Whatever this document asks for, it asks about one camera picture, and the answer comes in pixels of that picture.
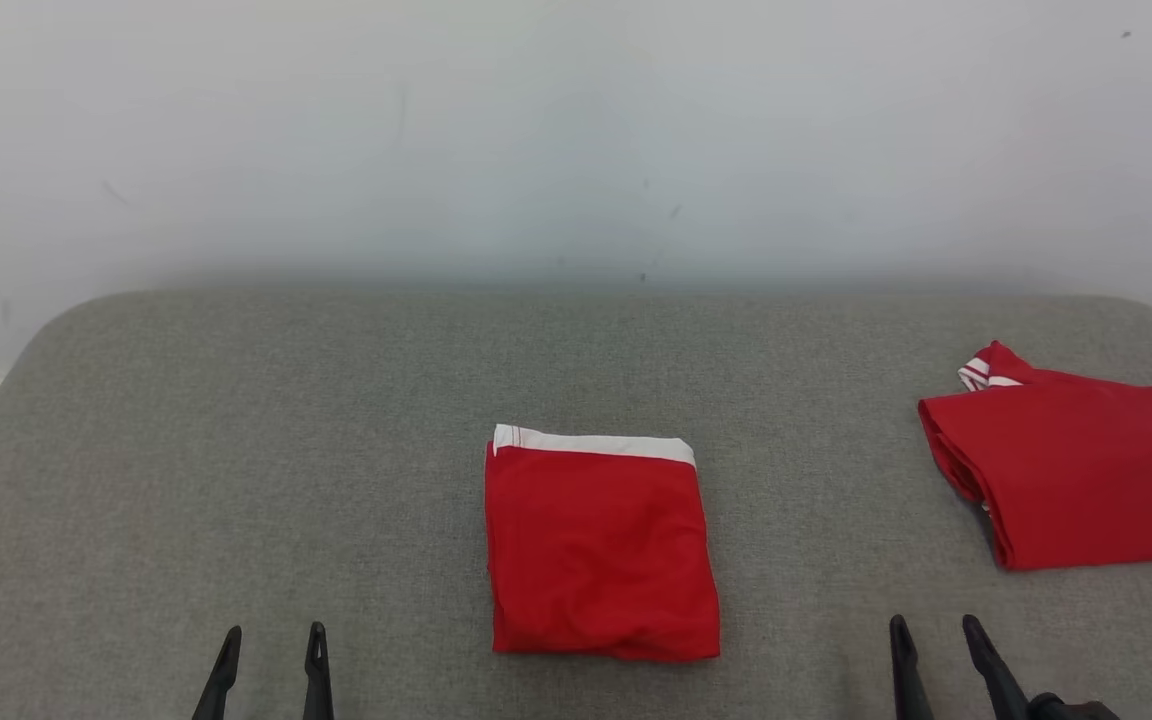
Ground red white basketball shorts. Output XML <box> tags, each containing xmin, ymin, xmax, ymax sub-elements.
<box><xmin>483</xmin><ymin>424</ymin><xmax>723</xmax><ymax>664</ymax></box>

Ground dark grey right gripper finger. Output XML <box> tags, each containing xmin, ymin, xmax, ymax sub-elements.
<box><xmin>887</xmin><ymin>614</ymin><xmax>936</xmax><ymax>720</ymax></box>
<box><xmin>961</xmin><ymin>614</ymin><xmax>1030</xmax><ymax>720</ymax></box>

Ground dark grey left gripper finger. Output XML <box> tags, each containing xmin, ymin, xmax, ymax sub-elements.
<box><xmin>300</xmin><ymin>621</ymin><xmax>336</xmax><ymax>720</ymax></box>
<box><xmin>190</xmin><ymin>625</ymin><xmax>243</xmax><ymax>720</ymax></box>

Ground red white basketball jersey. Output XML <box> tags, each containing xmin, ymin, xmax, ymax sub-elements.
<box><xmin>917</xmin><ymin>340</ymin><xmax>1152</xmax><ymax>573</ymax></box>

